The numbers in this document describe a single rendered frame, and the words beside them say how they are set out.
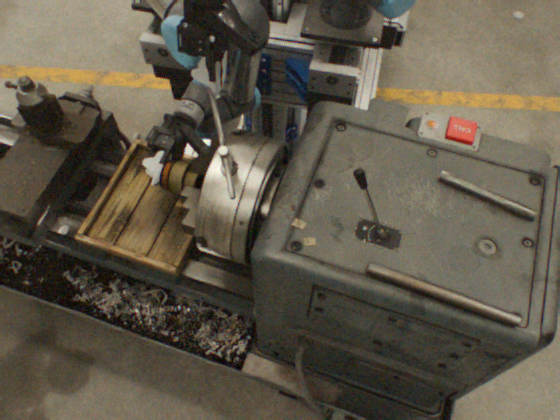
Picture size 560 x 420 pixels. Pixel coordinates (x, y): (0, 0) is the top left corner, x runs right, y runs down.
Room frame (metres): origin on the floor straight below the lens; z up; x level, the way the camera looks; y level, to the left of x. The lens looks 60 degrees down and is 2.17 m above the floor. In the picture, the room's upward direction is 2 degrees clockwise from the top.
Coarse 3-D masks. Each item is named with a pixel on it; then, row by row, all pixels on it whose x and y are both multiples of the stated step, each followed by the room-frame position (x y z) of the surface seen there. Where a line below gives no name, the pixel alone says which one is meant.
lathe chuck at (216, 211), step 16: (240, 144) 0.71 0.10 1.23; (256, 144) 0.72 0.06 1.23; (240, 160) 0.66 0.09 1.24; (208, 176) 0.63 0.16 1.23; (224, 176) 0.63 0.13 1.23; (240, 176) 0.62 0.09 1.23; (208, 192) 0.60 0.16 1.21; (224, 192) 0.59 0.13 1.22; (240, 192) 0.59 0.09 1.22; (208, 208) 0.57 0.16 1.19; (224, 208) 0.56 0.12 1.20; (208, 224) 0.54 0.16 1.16; (224, 224) 0.54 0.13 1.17; (208, 240) 0.53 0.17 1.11; (224, 240) 0.52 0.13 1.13; (224, 256) 0.52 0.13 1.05
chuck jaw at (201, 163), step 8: (216, 136) 0.76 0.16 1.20; (224, 136) 0.76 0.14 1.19; (216, 144) 0.74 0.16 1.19; (200, 152) 0.74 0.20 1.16; (208, 152) 0.74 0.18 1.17; (192, 160) 0.73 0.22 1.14; (200, 160) 0.72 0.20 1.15; (208, 160) 0.72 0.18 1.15; (192, 168) 0.72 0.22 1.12; (200, 168) 0.71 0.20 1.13; (208, 168) 0.71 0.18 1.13
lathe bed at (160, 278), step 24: (0, 120) 1.06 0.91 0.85; (0, 144) 0.97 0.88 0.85; (96, 168) 0.88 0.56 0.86; (96, 192) 0.81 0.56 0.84; (72, 216) 0.73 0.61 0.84; (48, 240) 0.71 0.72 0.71; (72, 240) 0.68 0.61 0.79; (120, 264) 0.64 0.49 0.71; (144, 264) 0.58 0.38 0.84; (192, 264) 0.58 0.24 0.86; (216, 264) 0.59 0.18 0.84; (240, 264) 0.58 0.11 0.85; (168, 288) 0.57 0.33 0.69; (192, 288) 0.56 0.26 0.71; (216, 288) 0.52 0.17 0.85; (240, 288) 0.51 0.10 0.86; (240, 312) 0.50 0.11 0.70
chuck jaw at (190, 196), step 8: (184, 192) 0.66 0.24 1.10; (192, 192) 0.66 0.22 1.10; (184, 200) 0.65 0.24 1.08; (192, 200) 0.64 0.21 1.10; (184, 208) 0.62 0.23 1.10; (192, 208) 0.61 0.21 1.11; (192, 216) 0.59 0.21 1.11; (184, 224) 0.57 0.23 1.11; (192, 224) 0.57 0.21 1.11; (184, 232) 0.57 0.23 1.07; (192, 232) 0.56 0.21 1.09; (200, 240) 0.54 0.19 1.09
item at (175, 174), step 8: (168, 168) 0.72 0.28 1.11; (176, 168) 0.72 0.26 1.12; (184, 168) 0.71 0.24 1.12; (160, 176) 0.71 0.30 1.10; (168, 176) 0.70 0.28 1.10; (176, 176) 0.70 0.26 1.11; (184, 176) 0.70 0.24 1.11; (192, 176) 0.70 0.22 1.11; (200, 176) 0.73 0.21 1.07; (160, 184) 0.70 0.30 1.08; (168, 184) 0.69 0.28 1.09; (176, 184) 0.68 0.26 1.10; (184, 184) 0.69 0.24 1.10; (192, 184) 0.68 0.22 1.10; (200, 184) 0.71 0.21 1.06; (176, 192) 0.68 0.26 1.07
